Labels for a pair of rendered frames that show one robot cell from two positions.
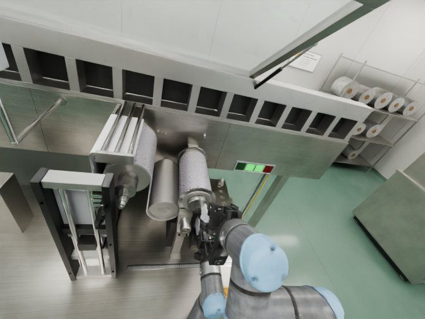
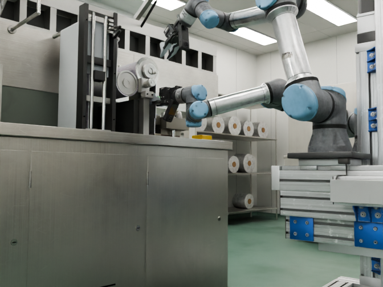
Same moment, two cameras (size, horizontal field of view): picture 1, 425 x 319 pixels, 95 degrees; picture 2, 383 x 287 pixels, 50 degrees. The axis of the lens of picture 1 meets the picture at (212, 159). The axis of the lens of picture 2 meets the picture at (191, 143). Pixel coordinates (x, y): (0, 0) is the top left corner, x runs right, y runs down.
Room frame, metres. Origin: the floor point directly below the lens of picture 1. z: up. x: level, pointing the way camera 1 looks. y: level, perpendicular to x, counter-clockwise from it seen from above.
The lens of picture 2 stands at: (-1.42, 0.64, 0.75)
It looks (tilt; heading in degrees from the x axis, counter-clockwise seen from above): 4 degrees up; 336
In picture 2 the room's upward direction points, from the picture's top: straight up
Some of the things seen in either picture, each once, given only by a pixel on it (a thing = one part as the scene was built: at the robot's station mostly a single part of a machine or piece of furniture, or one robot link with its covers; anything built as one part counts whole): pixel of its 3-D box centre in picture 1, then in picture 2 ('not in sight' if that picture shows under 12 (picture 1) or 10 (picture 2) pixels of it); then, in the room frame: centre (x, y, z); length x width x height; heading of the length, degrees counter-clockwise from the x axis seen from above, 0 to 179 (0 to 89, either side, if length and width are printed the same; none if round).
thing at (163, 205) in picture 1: (164, 187); (113, 86); (0.59, 0.16, 1.17); 0.26 x 0.12 x 0.12; 20
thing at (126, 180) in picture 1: (126, 184); not in sight; (0.41, 0.23, 1.33); 0.06 x 0.06 x 0.06; 20
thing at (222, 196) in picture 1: (216, 207); (154, 126); (0.73, -0.11, 1.00); 0.40 x 0.16 x 0.06; 20
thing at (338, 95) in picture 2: not in sight; (328, 106); (-0.31, -0.40, 0.98); 0.13 x 0.12 x 0.14; 106
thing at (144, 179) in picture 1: (134, 154); not in sight; (0.55, 0.29, 1.33); 0.25 x 0.14 x 0.14; 20
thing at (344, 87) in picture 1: (356, 122); (227, 159); (3.81, -2.31, 0.92); 1.83 x 0.53 x 1.85; 110
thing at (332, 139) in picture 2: not in sight; (329, 139); (-0.31, -0.41, 0.87); 0.15 x 0.15 x 0.10
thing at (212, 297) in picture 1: (212, 295); (194, 94); (0.27, -0.15, 1.11); 0.11 x 0.08 x 0.09; 20
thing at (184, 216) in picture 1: (179, 237); (146, 109); (0.46, 0.03, 1.05); 0.06 x 0.05 x 0.31; 20
